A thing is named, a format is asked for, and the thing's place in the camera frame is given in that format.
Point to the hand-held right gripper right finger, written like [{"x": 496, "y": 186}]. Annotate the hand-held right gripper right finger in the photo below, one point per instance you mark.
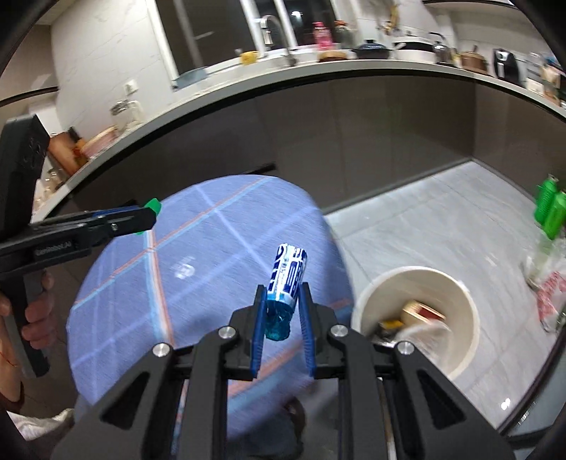
[{"x": 308, "y": 340}]

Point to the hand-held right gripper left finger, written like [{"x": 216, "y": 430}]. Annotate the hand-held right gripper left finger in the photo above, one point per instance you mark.
[{"x": 256, "y": 340}]

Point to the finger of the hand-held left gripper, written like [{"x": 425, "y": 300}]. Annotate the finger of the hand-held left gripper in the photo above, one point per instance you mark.
[
  {"x": 132, "y": 221},
  {"x": 115, "y": 212}
]

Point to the small green plastic scrap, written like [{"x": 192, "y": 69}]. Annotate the small green plastic scrap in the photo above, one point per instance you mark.
[{"x": 154, "y": 205}]

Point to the blue plastic bottle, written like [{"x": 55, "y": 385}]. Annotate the blue plastic bottle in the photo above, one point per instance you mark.
[{"x": 287, "y": 274}]

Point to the beige round bin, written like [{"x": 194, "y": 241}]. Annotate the beige round bin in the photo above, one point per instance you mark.
[{"x": 460, "y": 309}]

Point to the person's left forearm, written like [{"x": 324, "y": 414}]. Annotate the person's left forearm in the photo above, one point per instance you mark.
[{"x": 6, "y": 354}]

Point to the person's left hand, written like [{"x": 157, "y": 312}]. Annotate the person's left hand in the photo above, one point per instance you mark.
[{"x": 35, "y": 318}]

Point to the dark brown shoe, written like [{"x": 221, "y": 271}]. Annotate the dark brown shoe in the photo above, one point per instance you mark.
[{"x": 297, "y": 409}]

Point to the round blue checked table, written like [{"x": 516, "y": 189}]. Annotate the round blue checked table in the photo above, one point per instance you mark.
[{"x": 199, "y": 243}]

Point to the pink lidded container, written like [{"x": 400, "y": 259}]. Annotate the pink lidded container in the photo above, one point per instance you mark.
[{"x": 99, "y": 141}]

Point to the yellow black wrapper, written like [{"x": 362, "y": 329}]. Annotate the yellow black wrapper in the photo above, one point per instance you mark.
[{"x": 389, "y": 325}]

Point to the person's blue jeans leg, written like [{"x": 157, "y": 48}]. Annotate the person's blue jeans leg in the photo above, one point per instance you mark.
[{"x": 261, "y": 429}]

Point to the clear glass jar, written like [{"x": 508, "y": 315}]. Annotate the clear glass jar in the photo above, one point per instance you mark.
[{"x": 128, "y": 113}]

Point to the beige red carton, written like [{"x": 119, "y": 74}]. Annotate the beige red carton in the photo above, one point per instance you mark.
[{"x": 418, "y": 309}]

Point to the dark window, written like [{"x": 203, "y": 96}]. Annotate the dark window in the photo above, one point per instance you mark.
[{"x": 208, "y": 35}]

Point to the grey kitchen counter cabinet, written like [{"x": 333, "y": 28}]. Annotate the grey kitchen counter cabinet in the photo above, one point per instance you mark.
[{"x": 376, "y": 132}]

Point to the white crumpled cloth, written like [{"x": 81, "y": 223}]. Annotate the white crumpled cloth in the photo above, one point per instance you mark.
[{"x": 40, "y": 422}]

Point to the metal kitchen faucet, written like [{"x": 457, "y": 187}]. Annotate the metal kitchen faucet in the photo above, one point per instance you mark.
[{"x": 274, "y": 33}]

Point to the green capped bottles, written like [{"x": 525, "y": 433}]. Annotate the green capped bottles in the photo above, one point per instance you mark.
[{"x": 539, "y": 261}]

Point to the red white plastic bag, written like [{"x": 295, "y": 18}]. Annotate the red white plastic bag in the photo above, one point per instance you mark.
[{"x": 552, "y": 300}]

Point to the brown bowl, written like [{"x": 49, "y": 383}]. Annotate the brown bowl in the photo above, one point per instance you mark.
[{"x": 332, "y": 55}]

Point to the pink bottle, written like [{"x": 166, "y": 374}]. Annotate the pink bottle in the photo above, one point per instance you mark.
[{"x": 323, "y": 37}]

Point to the green bottle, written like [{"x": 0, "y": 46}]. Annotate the green bottle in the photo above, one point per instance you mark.
[
  {"x": 544, "y": 199},
  {"x": 557, "y": 214}
]

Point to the dark glass jar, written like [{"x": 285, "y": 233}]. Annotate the dark glass jar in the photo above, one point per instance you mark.
[{"x": 342, "y": 33}]

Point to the dark blue pot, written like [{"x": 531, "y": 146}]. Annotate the dark blue pot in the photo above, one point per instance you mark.
[{"x": 371, "y": 49}]

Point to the white rice cooker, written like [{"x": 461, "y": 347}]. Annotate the white rice cooker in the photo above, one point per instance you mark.
[{"x": 413, "y": 49}]

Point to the metal kettle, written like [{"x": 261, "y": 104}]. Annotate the metal kettle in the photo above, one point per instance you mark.
[{"x": 442, "y": 52}]

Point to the brown pot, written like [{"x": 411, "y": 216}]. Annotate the brown pot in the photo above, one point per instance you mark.
[{"x": 473, "y": 59}]

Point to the hanging yellow utensil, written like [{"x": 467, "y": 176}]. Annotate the hanging yellow utensil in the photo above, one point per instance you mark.
[{"x": 391, "y": 20}]

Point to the black air fryer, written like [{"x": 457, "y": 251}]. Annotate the black air fryer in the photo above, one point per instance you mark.
[{"x": 506, "y": 66}]

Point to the stack of boxes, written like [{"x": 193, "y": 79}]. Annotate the stack of boxes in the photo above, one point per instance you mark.
[{"x": 546, "y": 75}]

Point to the white wall socket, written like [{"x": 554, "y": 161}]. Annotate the white wall socket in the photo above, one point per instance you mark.
[{"x": 131, "y": 86}]

